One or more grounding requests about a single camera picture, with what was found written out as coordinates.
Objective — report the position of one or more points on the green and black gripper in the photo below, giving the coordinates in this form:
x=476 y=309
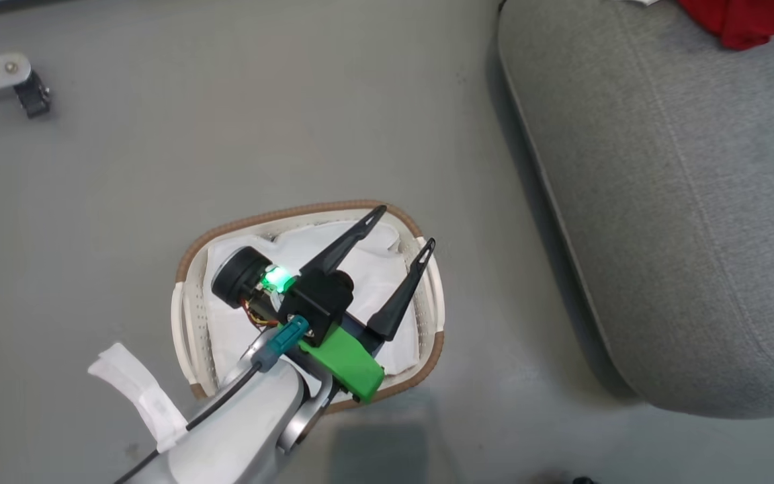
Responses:
x=347 y=363

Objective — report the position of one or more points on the red garment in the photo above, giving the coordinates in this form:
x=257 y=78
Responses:
x=743 y=20

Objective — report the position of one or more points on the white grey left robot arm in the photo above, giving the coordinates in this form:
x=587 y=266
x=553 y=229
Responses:
x=246 y=433

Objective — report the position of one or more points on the grey fabric sofa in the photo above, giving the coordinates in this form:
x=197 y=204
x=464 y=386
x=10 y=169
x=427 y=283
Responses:
x=682 y=202

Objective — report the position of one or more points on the white basket liner cloth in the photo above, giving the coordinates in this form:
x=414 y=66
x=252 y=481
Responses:
x=377 y=269

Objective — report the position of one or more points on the black round unit green light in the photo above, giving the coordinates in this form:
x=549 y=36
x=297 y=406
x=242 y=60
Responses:
x=236 y=275

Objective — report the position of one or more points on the cream laundry basket brown rim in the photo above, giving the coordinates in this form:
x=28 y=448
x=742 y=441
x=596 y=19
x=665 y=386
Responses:
x=187 y=316

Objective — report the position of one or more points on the black caster wheel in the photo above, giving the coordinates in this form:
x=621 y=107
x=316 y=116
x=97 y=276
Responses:
x=34 y=97

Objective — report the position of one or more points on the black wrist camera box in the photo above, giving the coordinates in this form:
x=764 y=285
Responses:
x=313 y=299

